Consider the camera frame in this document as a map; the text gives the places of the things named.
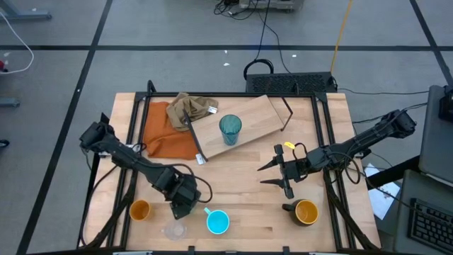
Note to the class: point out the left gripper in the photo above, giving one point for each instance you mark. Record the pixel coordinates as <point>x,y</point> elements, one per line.
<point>180,191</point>

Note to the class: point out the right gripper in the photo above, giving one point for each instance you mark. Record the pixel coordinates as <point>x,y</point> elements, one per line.
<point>293,170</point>

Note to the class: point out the clear plastic cup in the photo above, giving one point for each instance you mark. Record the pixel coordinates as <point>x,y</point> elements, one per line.
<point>175,230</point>

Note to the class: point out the orange plastic cup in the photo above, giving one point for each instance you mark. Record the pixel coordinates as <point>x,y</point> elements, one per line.
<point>140,210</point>

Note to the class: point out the light blue ceramic mug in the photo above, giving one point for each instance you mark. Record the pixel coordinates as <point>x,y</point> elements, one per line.
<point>217,222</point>

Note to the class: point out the dark mug yellow inside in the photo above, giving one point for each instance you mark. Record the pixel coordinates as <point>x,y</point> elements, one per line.
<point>304,212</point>

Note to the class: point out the blue faceted plastic tumbler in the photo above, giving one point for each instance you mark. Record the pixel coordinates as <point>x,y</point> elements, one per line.
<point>230,127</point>

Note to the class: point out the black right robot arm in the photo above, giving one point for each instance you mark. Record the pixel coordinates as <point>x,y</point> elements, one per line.
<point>354,145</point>

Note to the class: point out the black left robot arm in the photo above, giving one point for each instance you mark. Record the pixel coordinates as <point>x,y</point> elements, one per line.
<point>124,154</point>

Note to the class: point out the wooden shelf black metal legs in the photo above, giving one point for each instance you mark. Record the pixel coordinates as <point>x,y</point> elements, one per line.
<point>255,120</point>

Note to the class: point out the orange cloth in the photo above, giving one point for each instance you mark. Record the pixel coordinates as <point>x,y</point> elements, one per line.
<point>163,138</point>

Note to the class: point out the tan cloth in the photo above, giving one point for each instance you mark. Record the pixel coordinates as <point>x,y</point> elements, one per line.
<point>187,108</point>

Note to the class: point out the white cloth label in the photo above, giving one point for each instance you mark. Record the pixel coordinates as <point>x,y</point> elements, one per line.
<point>212,110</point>

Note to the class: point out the black perforated computer case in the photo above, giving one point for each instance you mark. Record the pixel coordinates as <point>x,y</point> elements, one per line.
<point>290,83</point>

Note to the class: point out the white paper sheet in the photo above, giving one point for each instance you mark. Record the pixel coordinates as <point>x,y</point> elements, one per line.
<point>384,198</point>

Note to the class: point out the gray desk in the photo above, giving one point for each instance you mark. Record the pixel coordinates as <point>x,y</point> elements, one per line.
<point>405,191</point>

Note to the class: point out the gray computer monitor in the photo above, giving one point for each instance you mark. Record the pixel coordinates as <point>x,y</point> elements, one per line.
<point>437,141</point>

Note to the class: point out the black keyboard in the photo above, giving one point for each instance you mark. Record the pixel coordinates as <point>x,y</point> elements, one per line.
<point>431,226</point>

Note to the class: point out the gray equipment cart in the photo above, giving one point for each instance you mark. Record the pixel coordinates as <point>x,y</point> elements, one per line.
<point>269,4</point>

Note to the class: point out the red stool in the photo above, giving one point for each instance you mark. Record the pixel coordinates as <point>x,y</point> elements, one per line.
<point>3,65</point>

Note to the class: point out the black metal table frame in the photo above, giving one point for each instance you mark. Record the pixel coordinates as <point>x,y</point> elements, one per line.
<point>226,94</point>

